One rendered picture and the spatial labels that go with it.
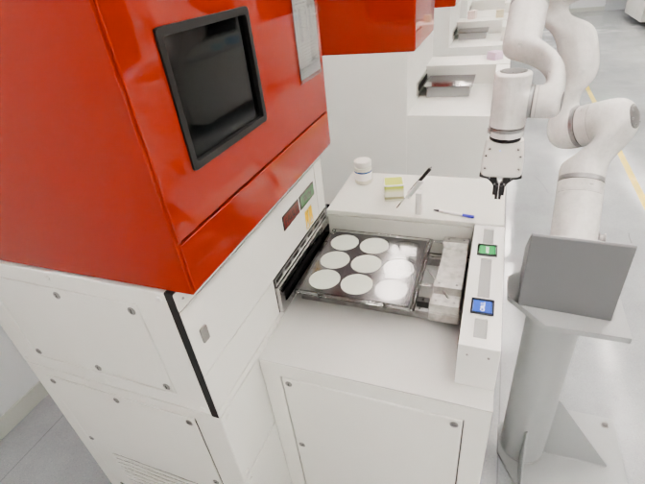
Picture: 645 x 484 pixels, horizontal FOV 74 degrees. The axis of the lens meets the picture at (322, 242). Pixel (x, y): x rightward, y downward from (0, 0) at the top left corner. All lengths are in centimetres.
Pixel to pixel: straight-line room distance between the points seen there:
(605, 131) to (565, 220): 26
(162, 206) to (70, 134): 19
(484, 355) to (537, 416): 75
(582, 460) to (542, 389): 49
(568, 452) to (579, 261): 97
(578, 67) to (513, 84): 36
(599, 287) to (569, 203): 24
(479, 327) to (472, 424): 24
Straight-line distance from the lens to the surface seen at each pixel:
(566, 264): 133
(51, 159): 90
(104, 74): 73
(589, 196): 139
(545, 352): 157
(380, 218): 156
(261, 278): 120
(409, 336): 128
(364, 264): 141
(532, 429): 188
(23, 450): 260
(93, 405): 156
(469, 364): 112
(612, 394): 240
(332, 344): 126
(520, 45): 123
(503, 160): 122
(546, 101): 115
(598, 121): 144
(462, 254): 150
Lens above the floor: 173
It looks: 33 degrees down
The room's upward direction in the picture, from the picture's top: 7 degrees counter-clockwise
